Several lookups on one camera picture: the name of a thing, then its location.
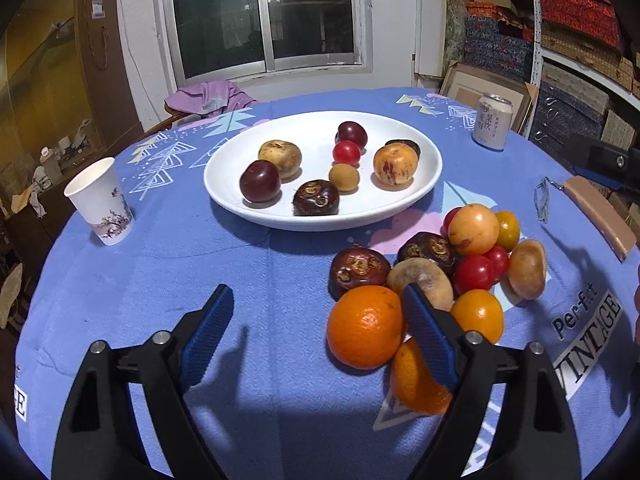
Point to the purple cloth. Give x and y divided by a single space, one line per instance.
210 95

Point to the white metal shelf rack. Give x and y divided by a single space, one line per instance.
536 25

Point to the orange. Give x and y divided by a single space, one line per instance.
410 385
366 326

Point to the white drink can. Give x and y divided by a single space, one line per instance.
492 122

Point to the orange-yellow round fruit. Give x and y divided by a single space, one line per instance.
472 229

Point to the wooden glass cabinet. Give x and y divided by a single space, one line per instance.
50 60

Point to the sliding glass window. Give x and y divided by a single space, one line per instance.
220 15

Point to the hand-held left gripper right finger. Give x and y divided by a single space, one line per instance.
430 340

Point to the yellow tomato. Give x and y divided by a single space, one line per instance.
477 315

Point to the small tan longan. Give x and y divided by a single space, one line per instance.
344 178

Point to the curved wooden chair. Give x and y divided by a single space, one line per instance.
160 124

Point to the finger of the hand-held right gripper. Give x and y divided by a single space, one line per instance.
600 157

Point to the blue printed tablecloth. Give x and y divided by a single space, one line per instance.
175 270

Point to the stack of patterned boxes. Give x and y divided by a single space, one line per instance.
575 20

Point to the yellow-green tomato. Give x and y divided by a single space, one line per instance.
507 230

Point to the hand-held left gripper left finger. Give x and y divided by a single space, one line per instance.
207 340

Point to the white paper cup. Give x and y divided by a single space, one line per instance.
100 200

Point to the brown leather pouch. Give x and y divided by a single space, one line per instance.
600 215

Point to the tan round fruit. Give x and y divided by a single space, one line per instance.
280 158
430 277
527 269
395 165

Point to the white oval plate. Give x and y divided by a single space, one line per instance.
300 130

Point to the wooden picture frame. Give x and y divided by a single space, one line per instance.
480 85

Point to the dark red plum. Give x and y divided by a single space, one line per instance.
260 181
351 135

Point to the marbled grey panel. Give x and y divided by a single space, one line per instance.
455 15

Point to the white leaning board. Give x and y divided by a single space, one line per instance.
430 25

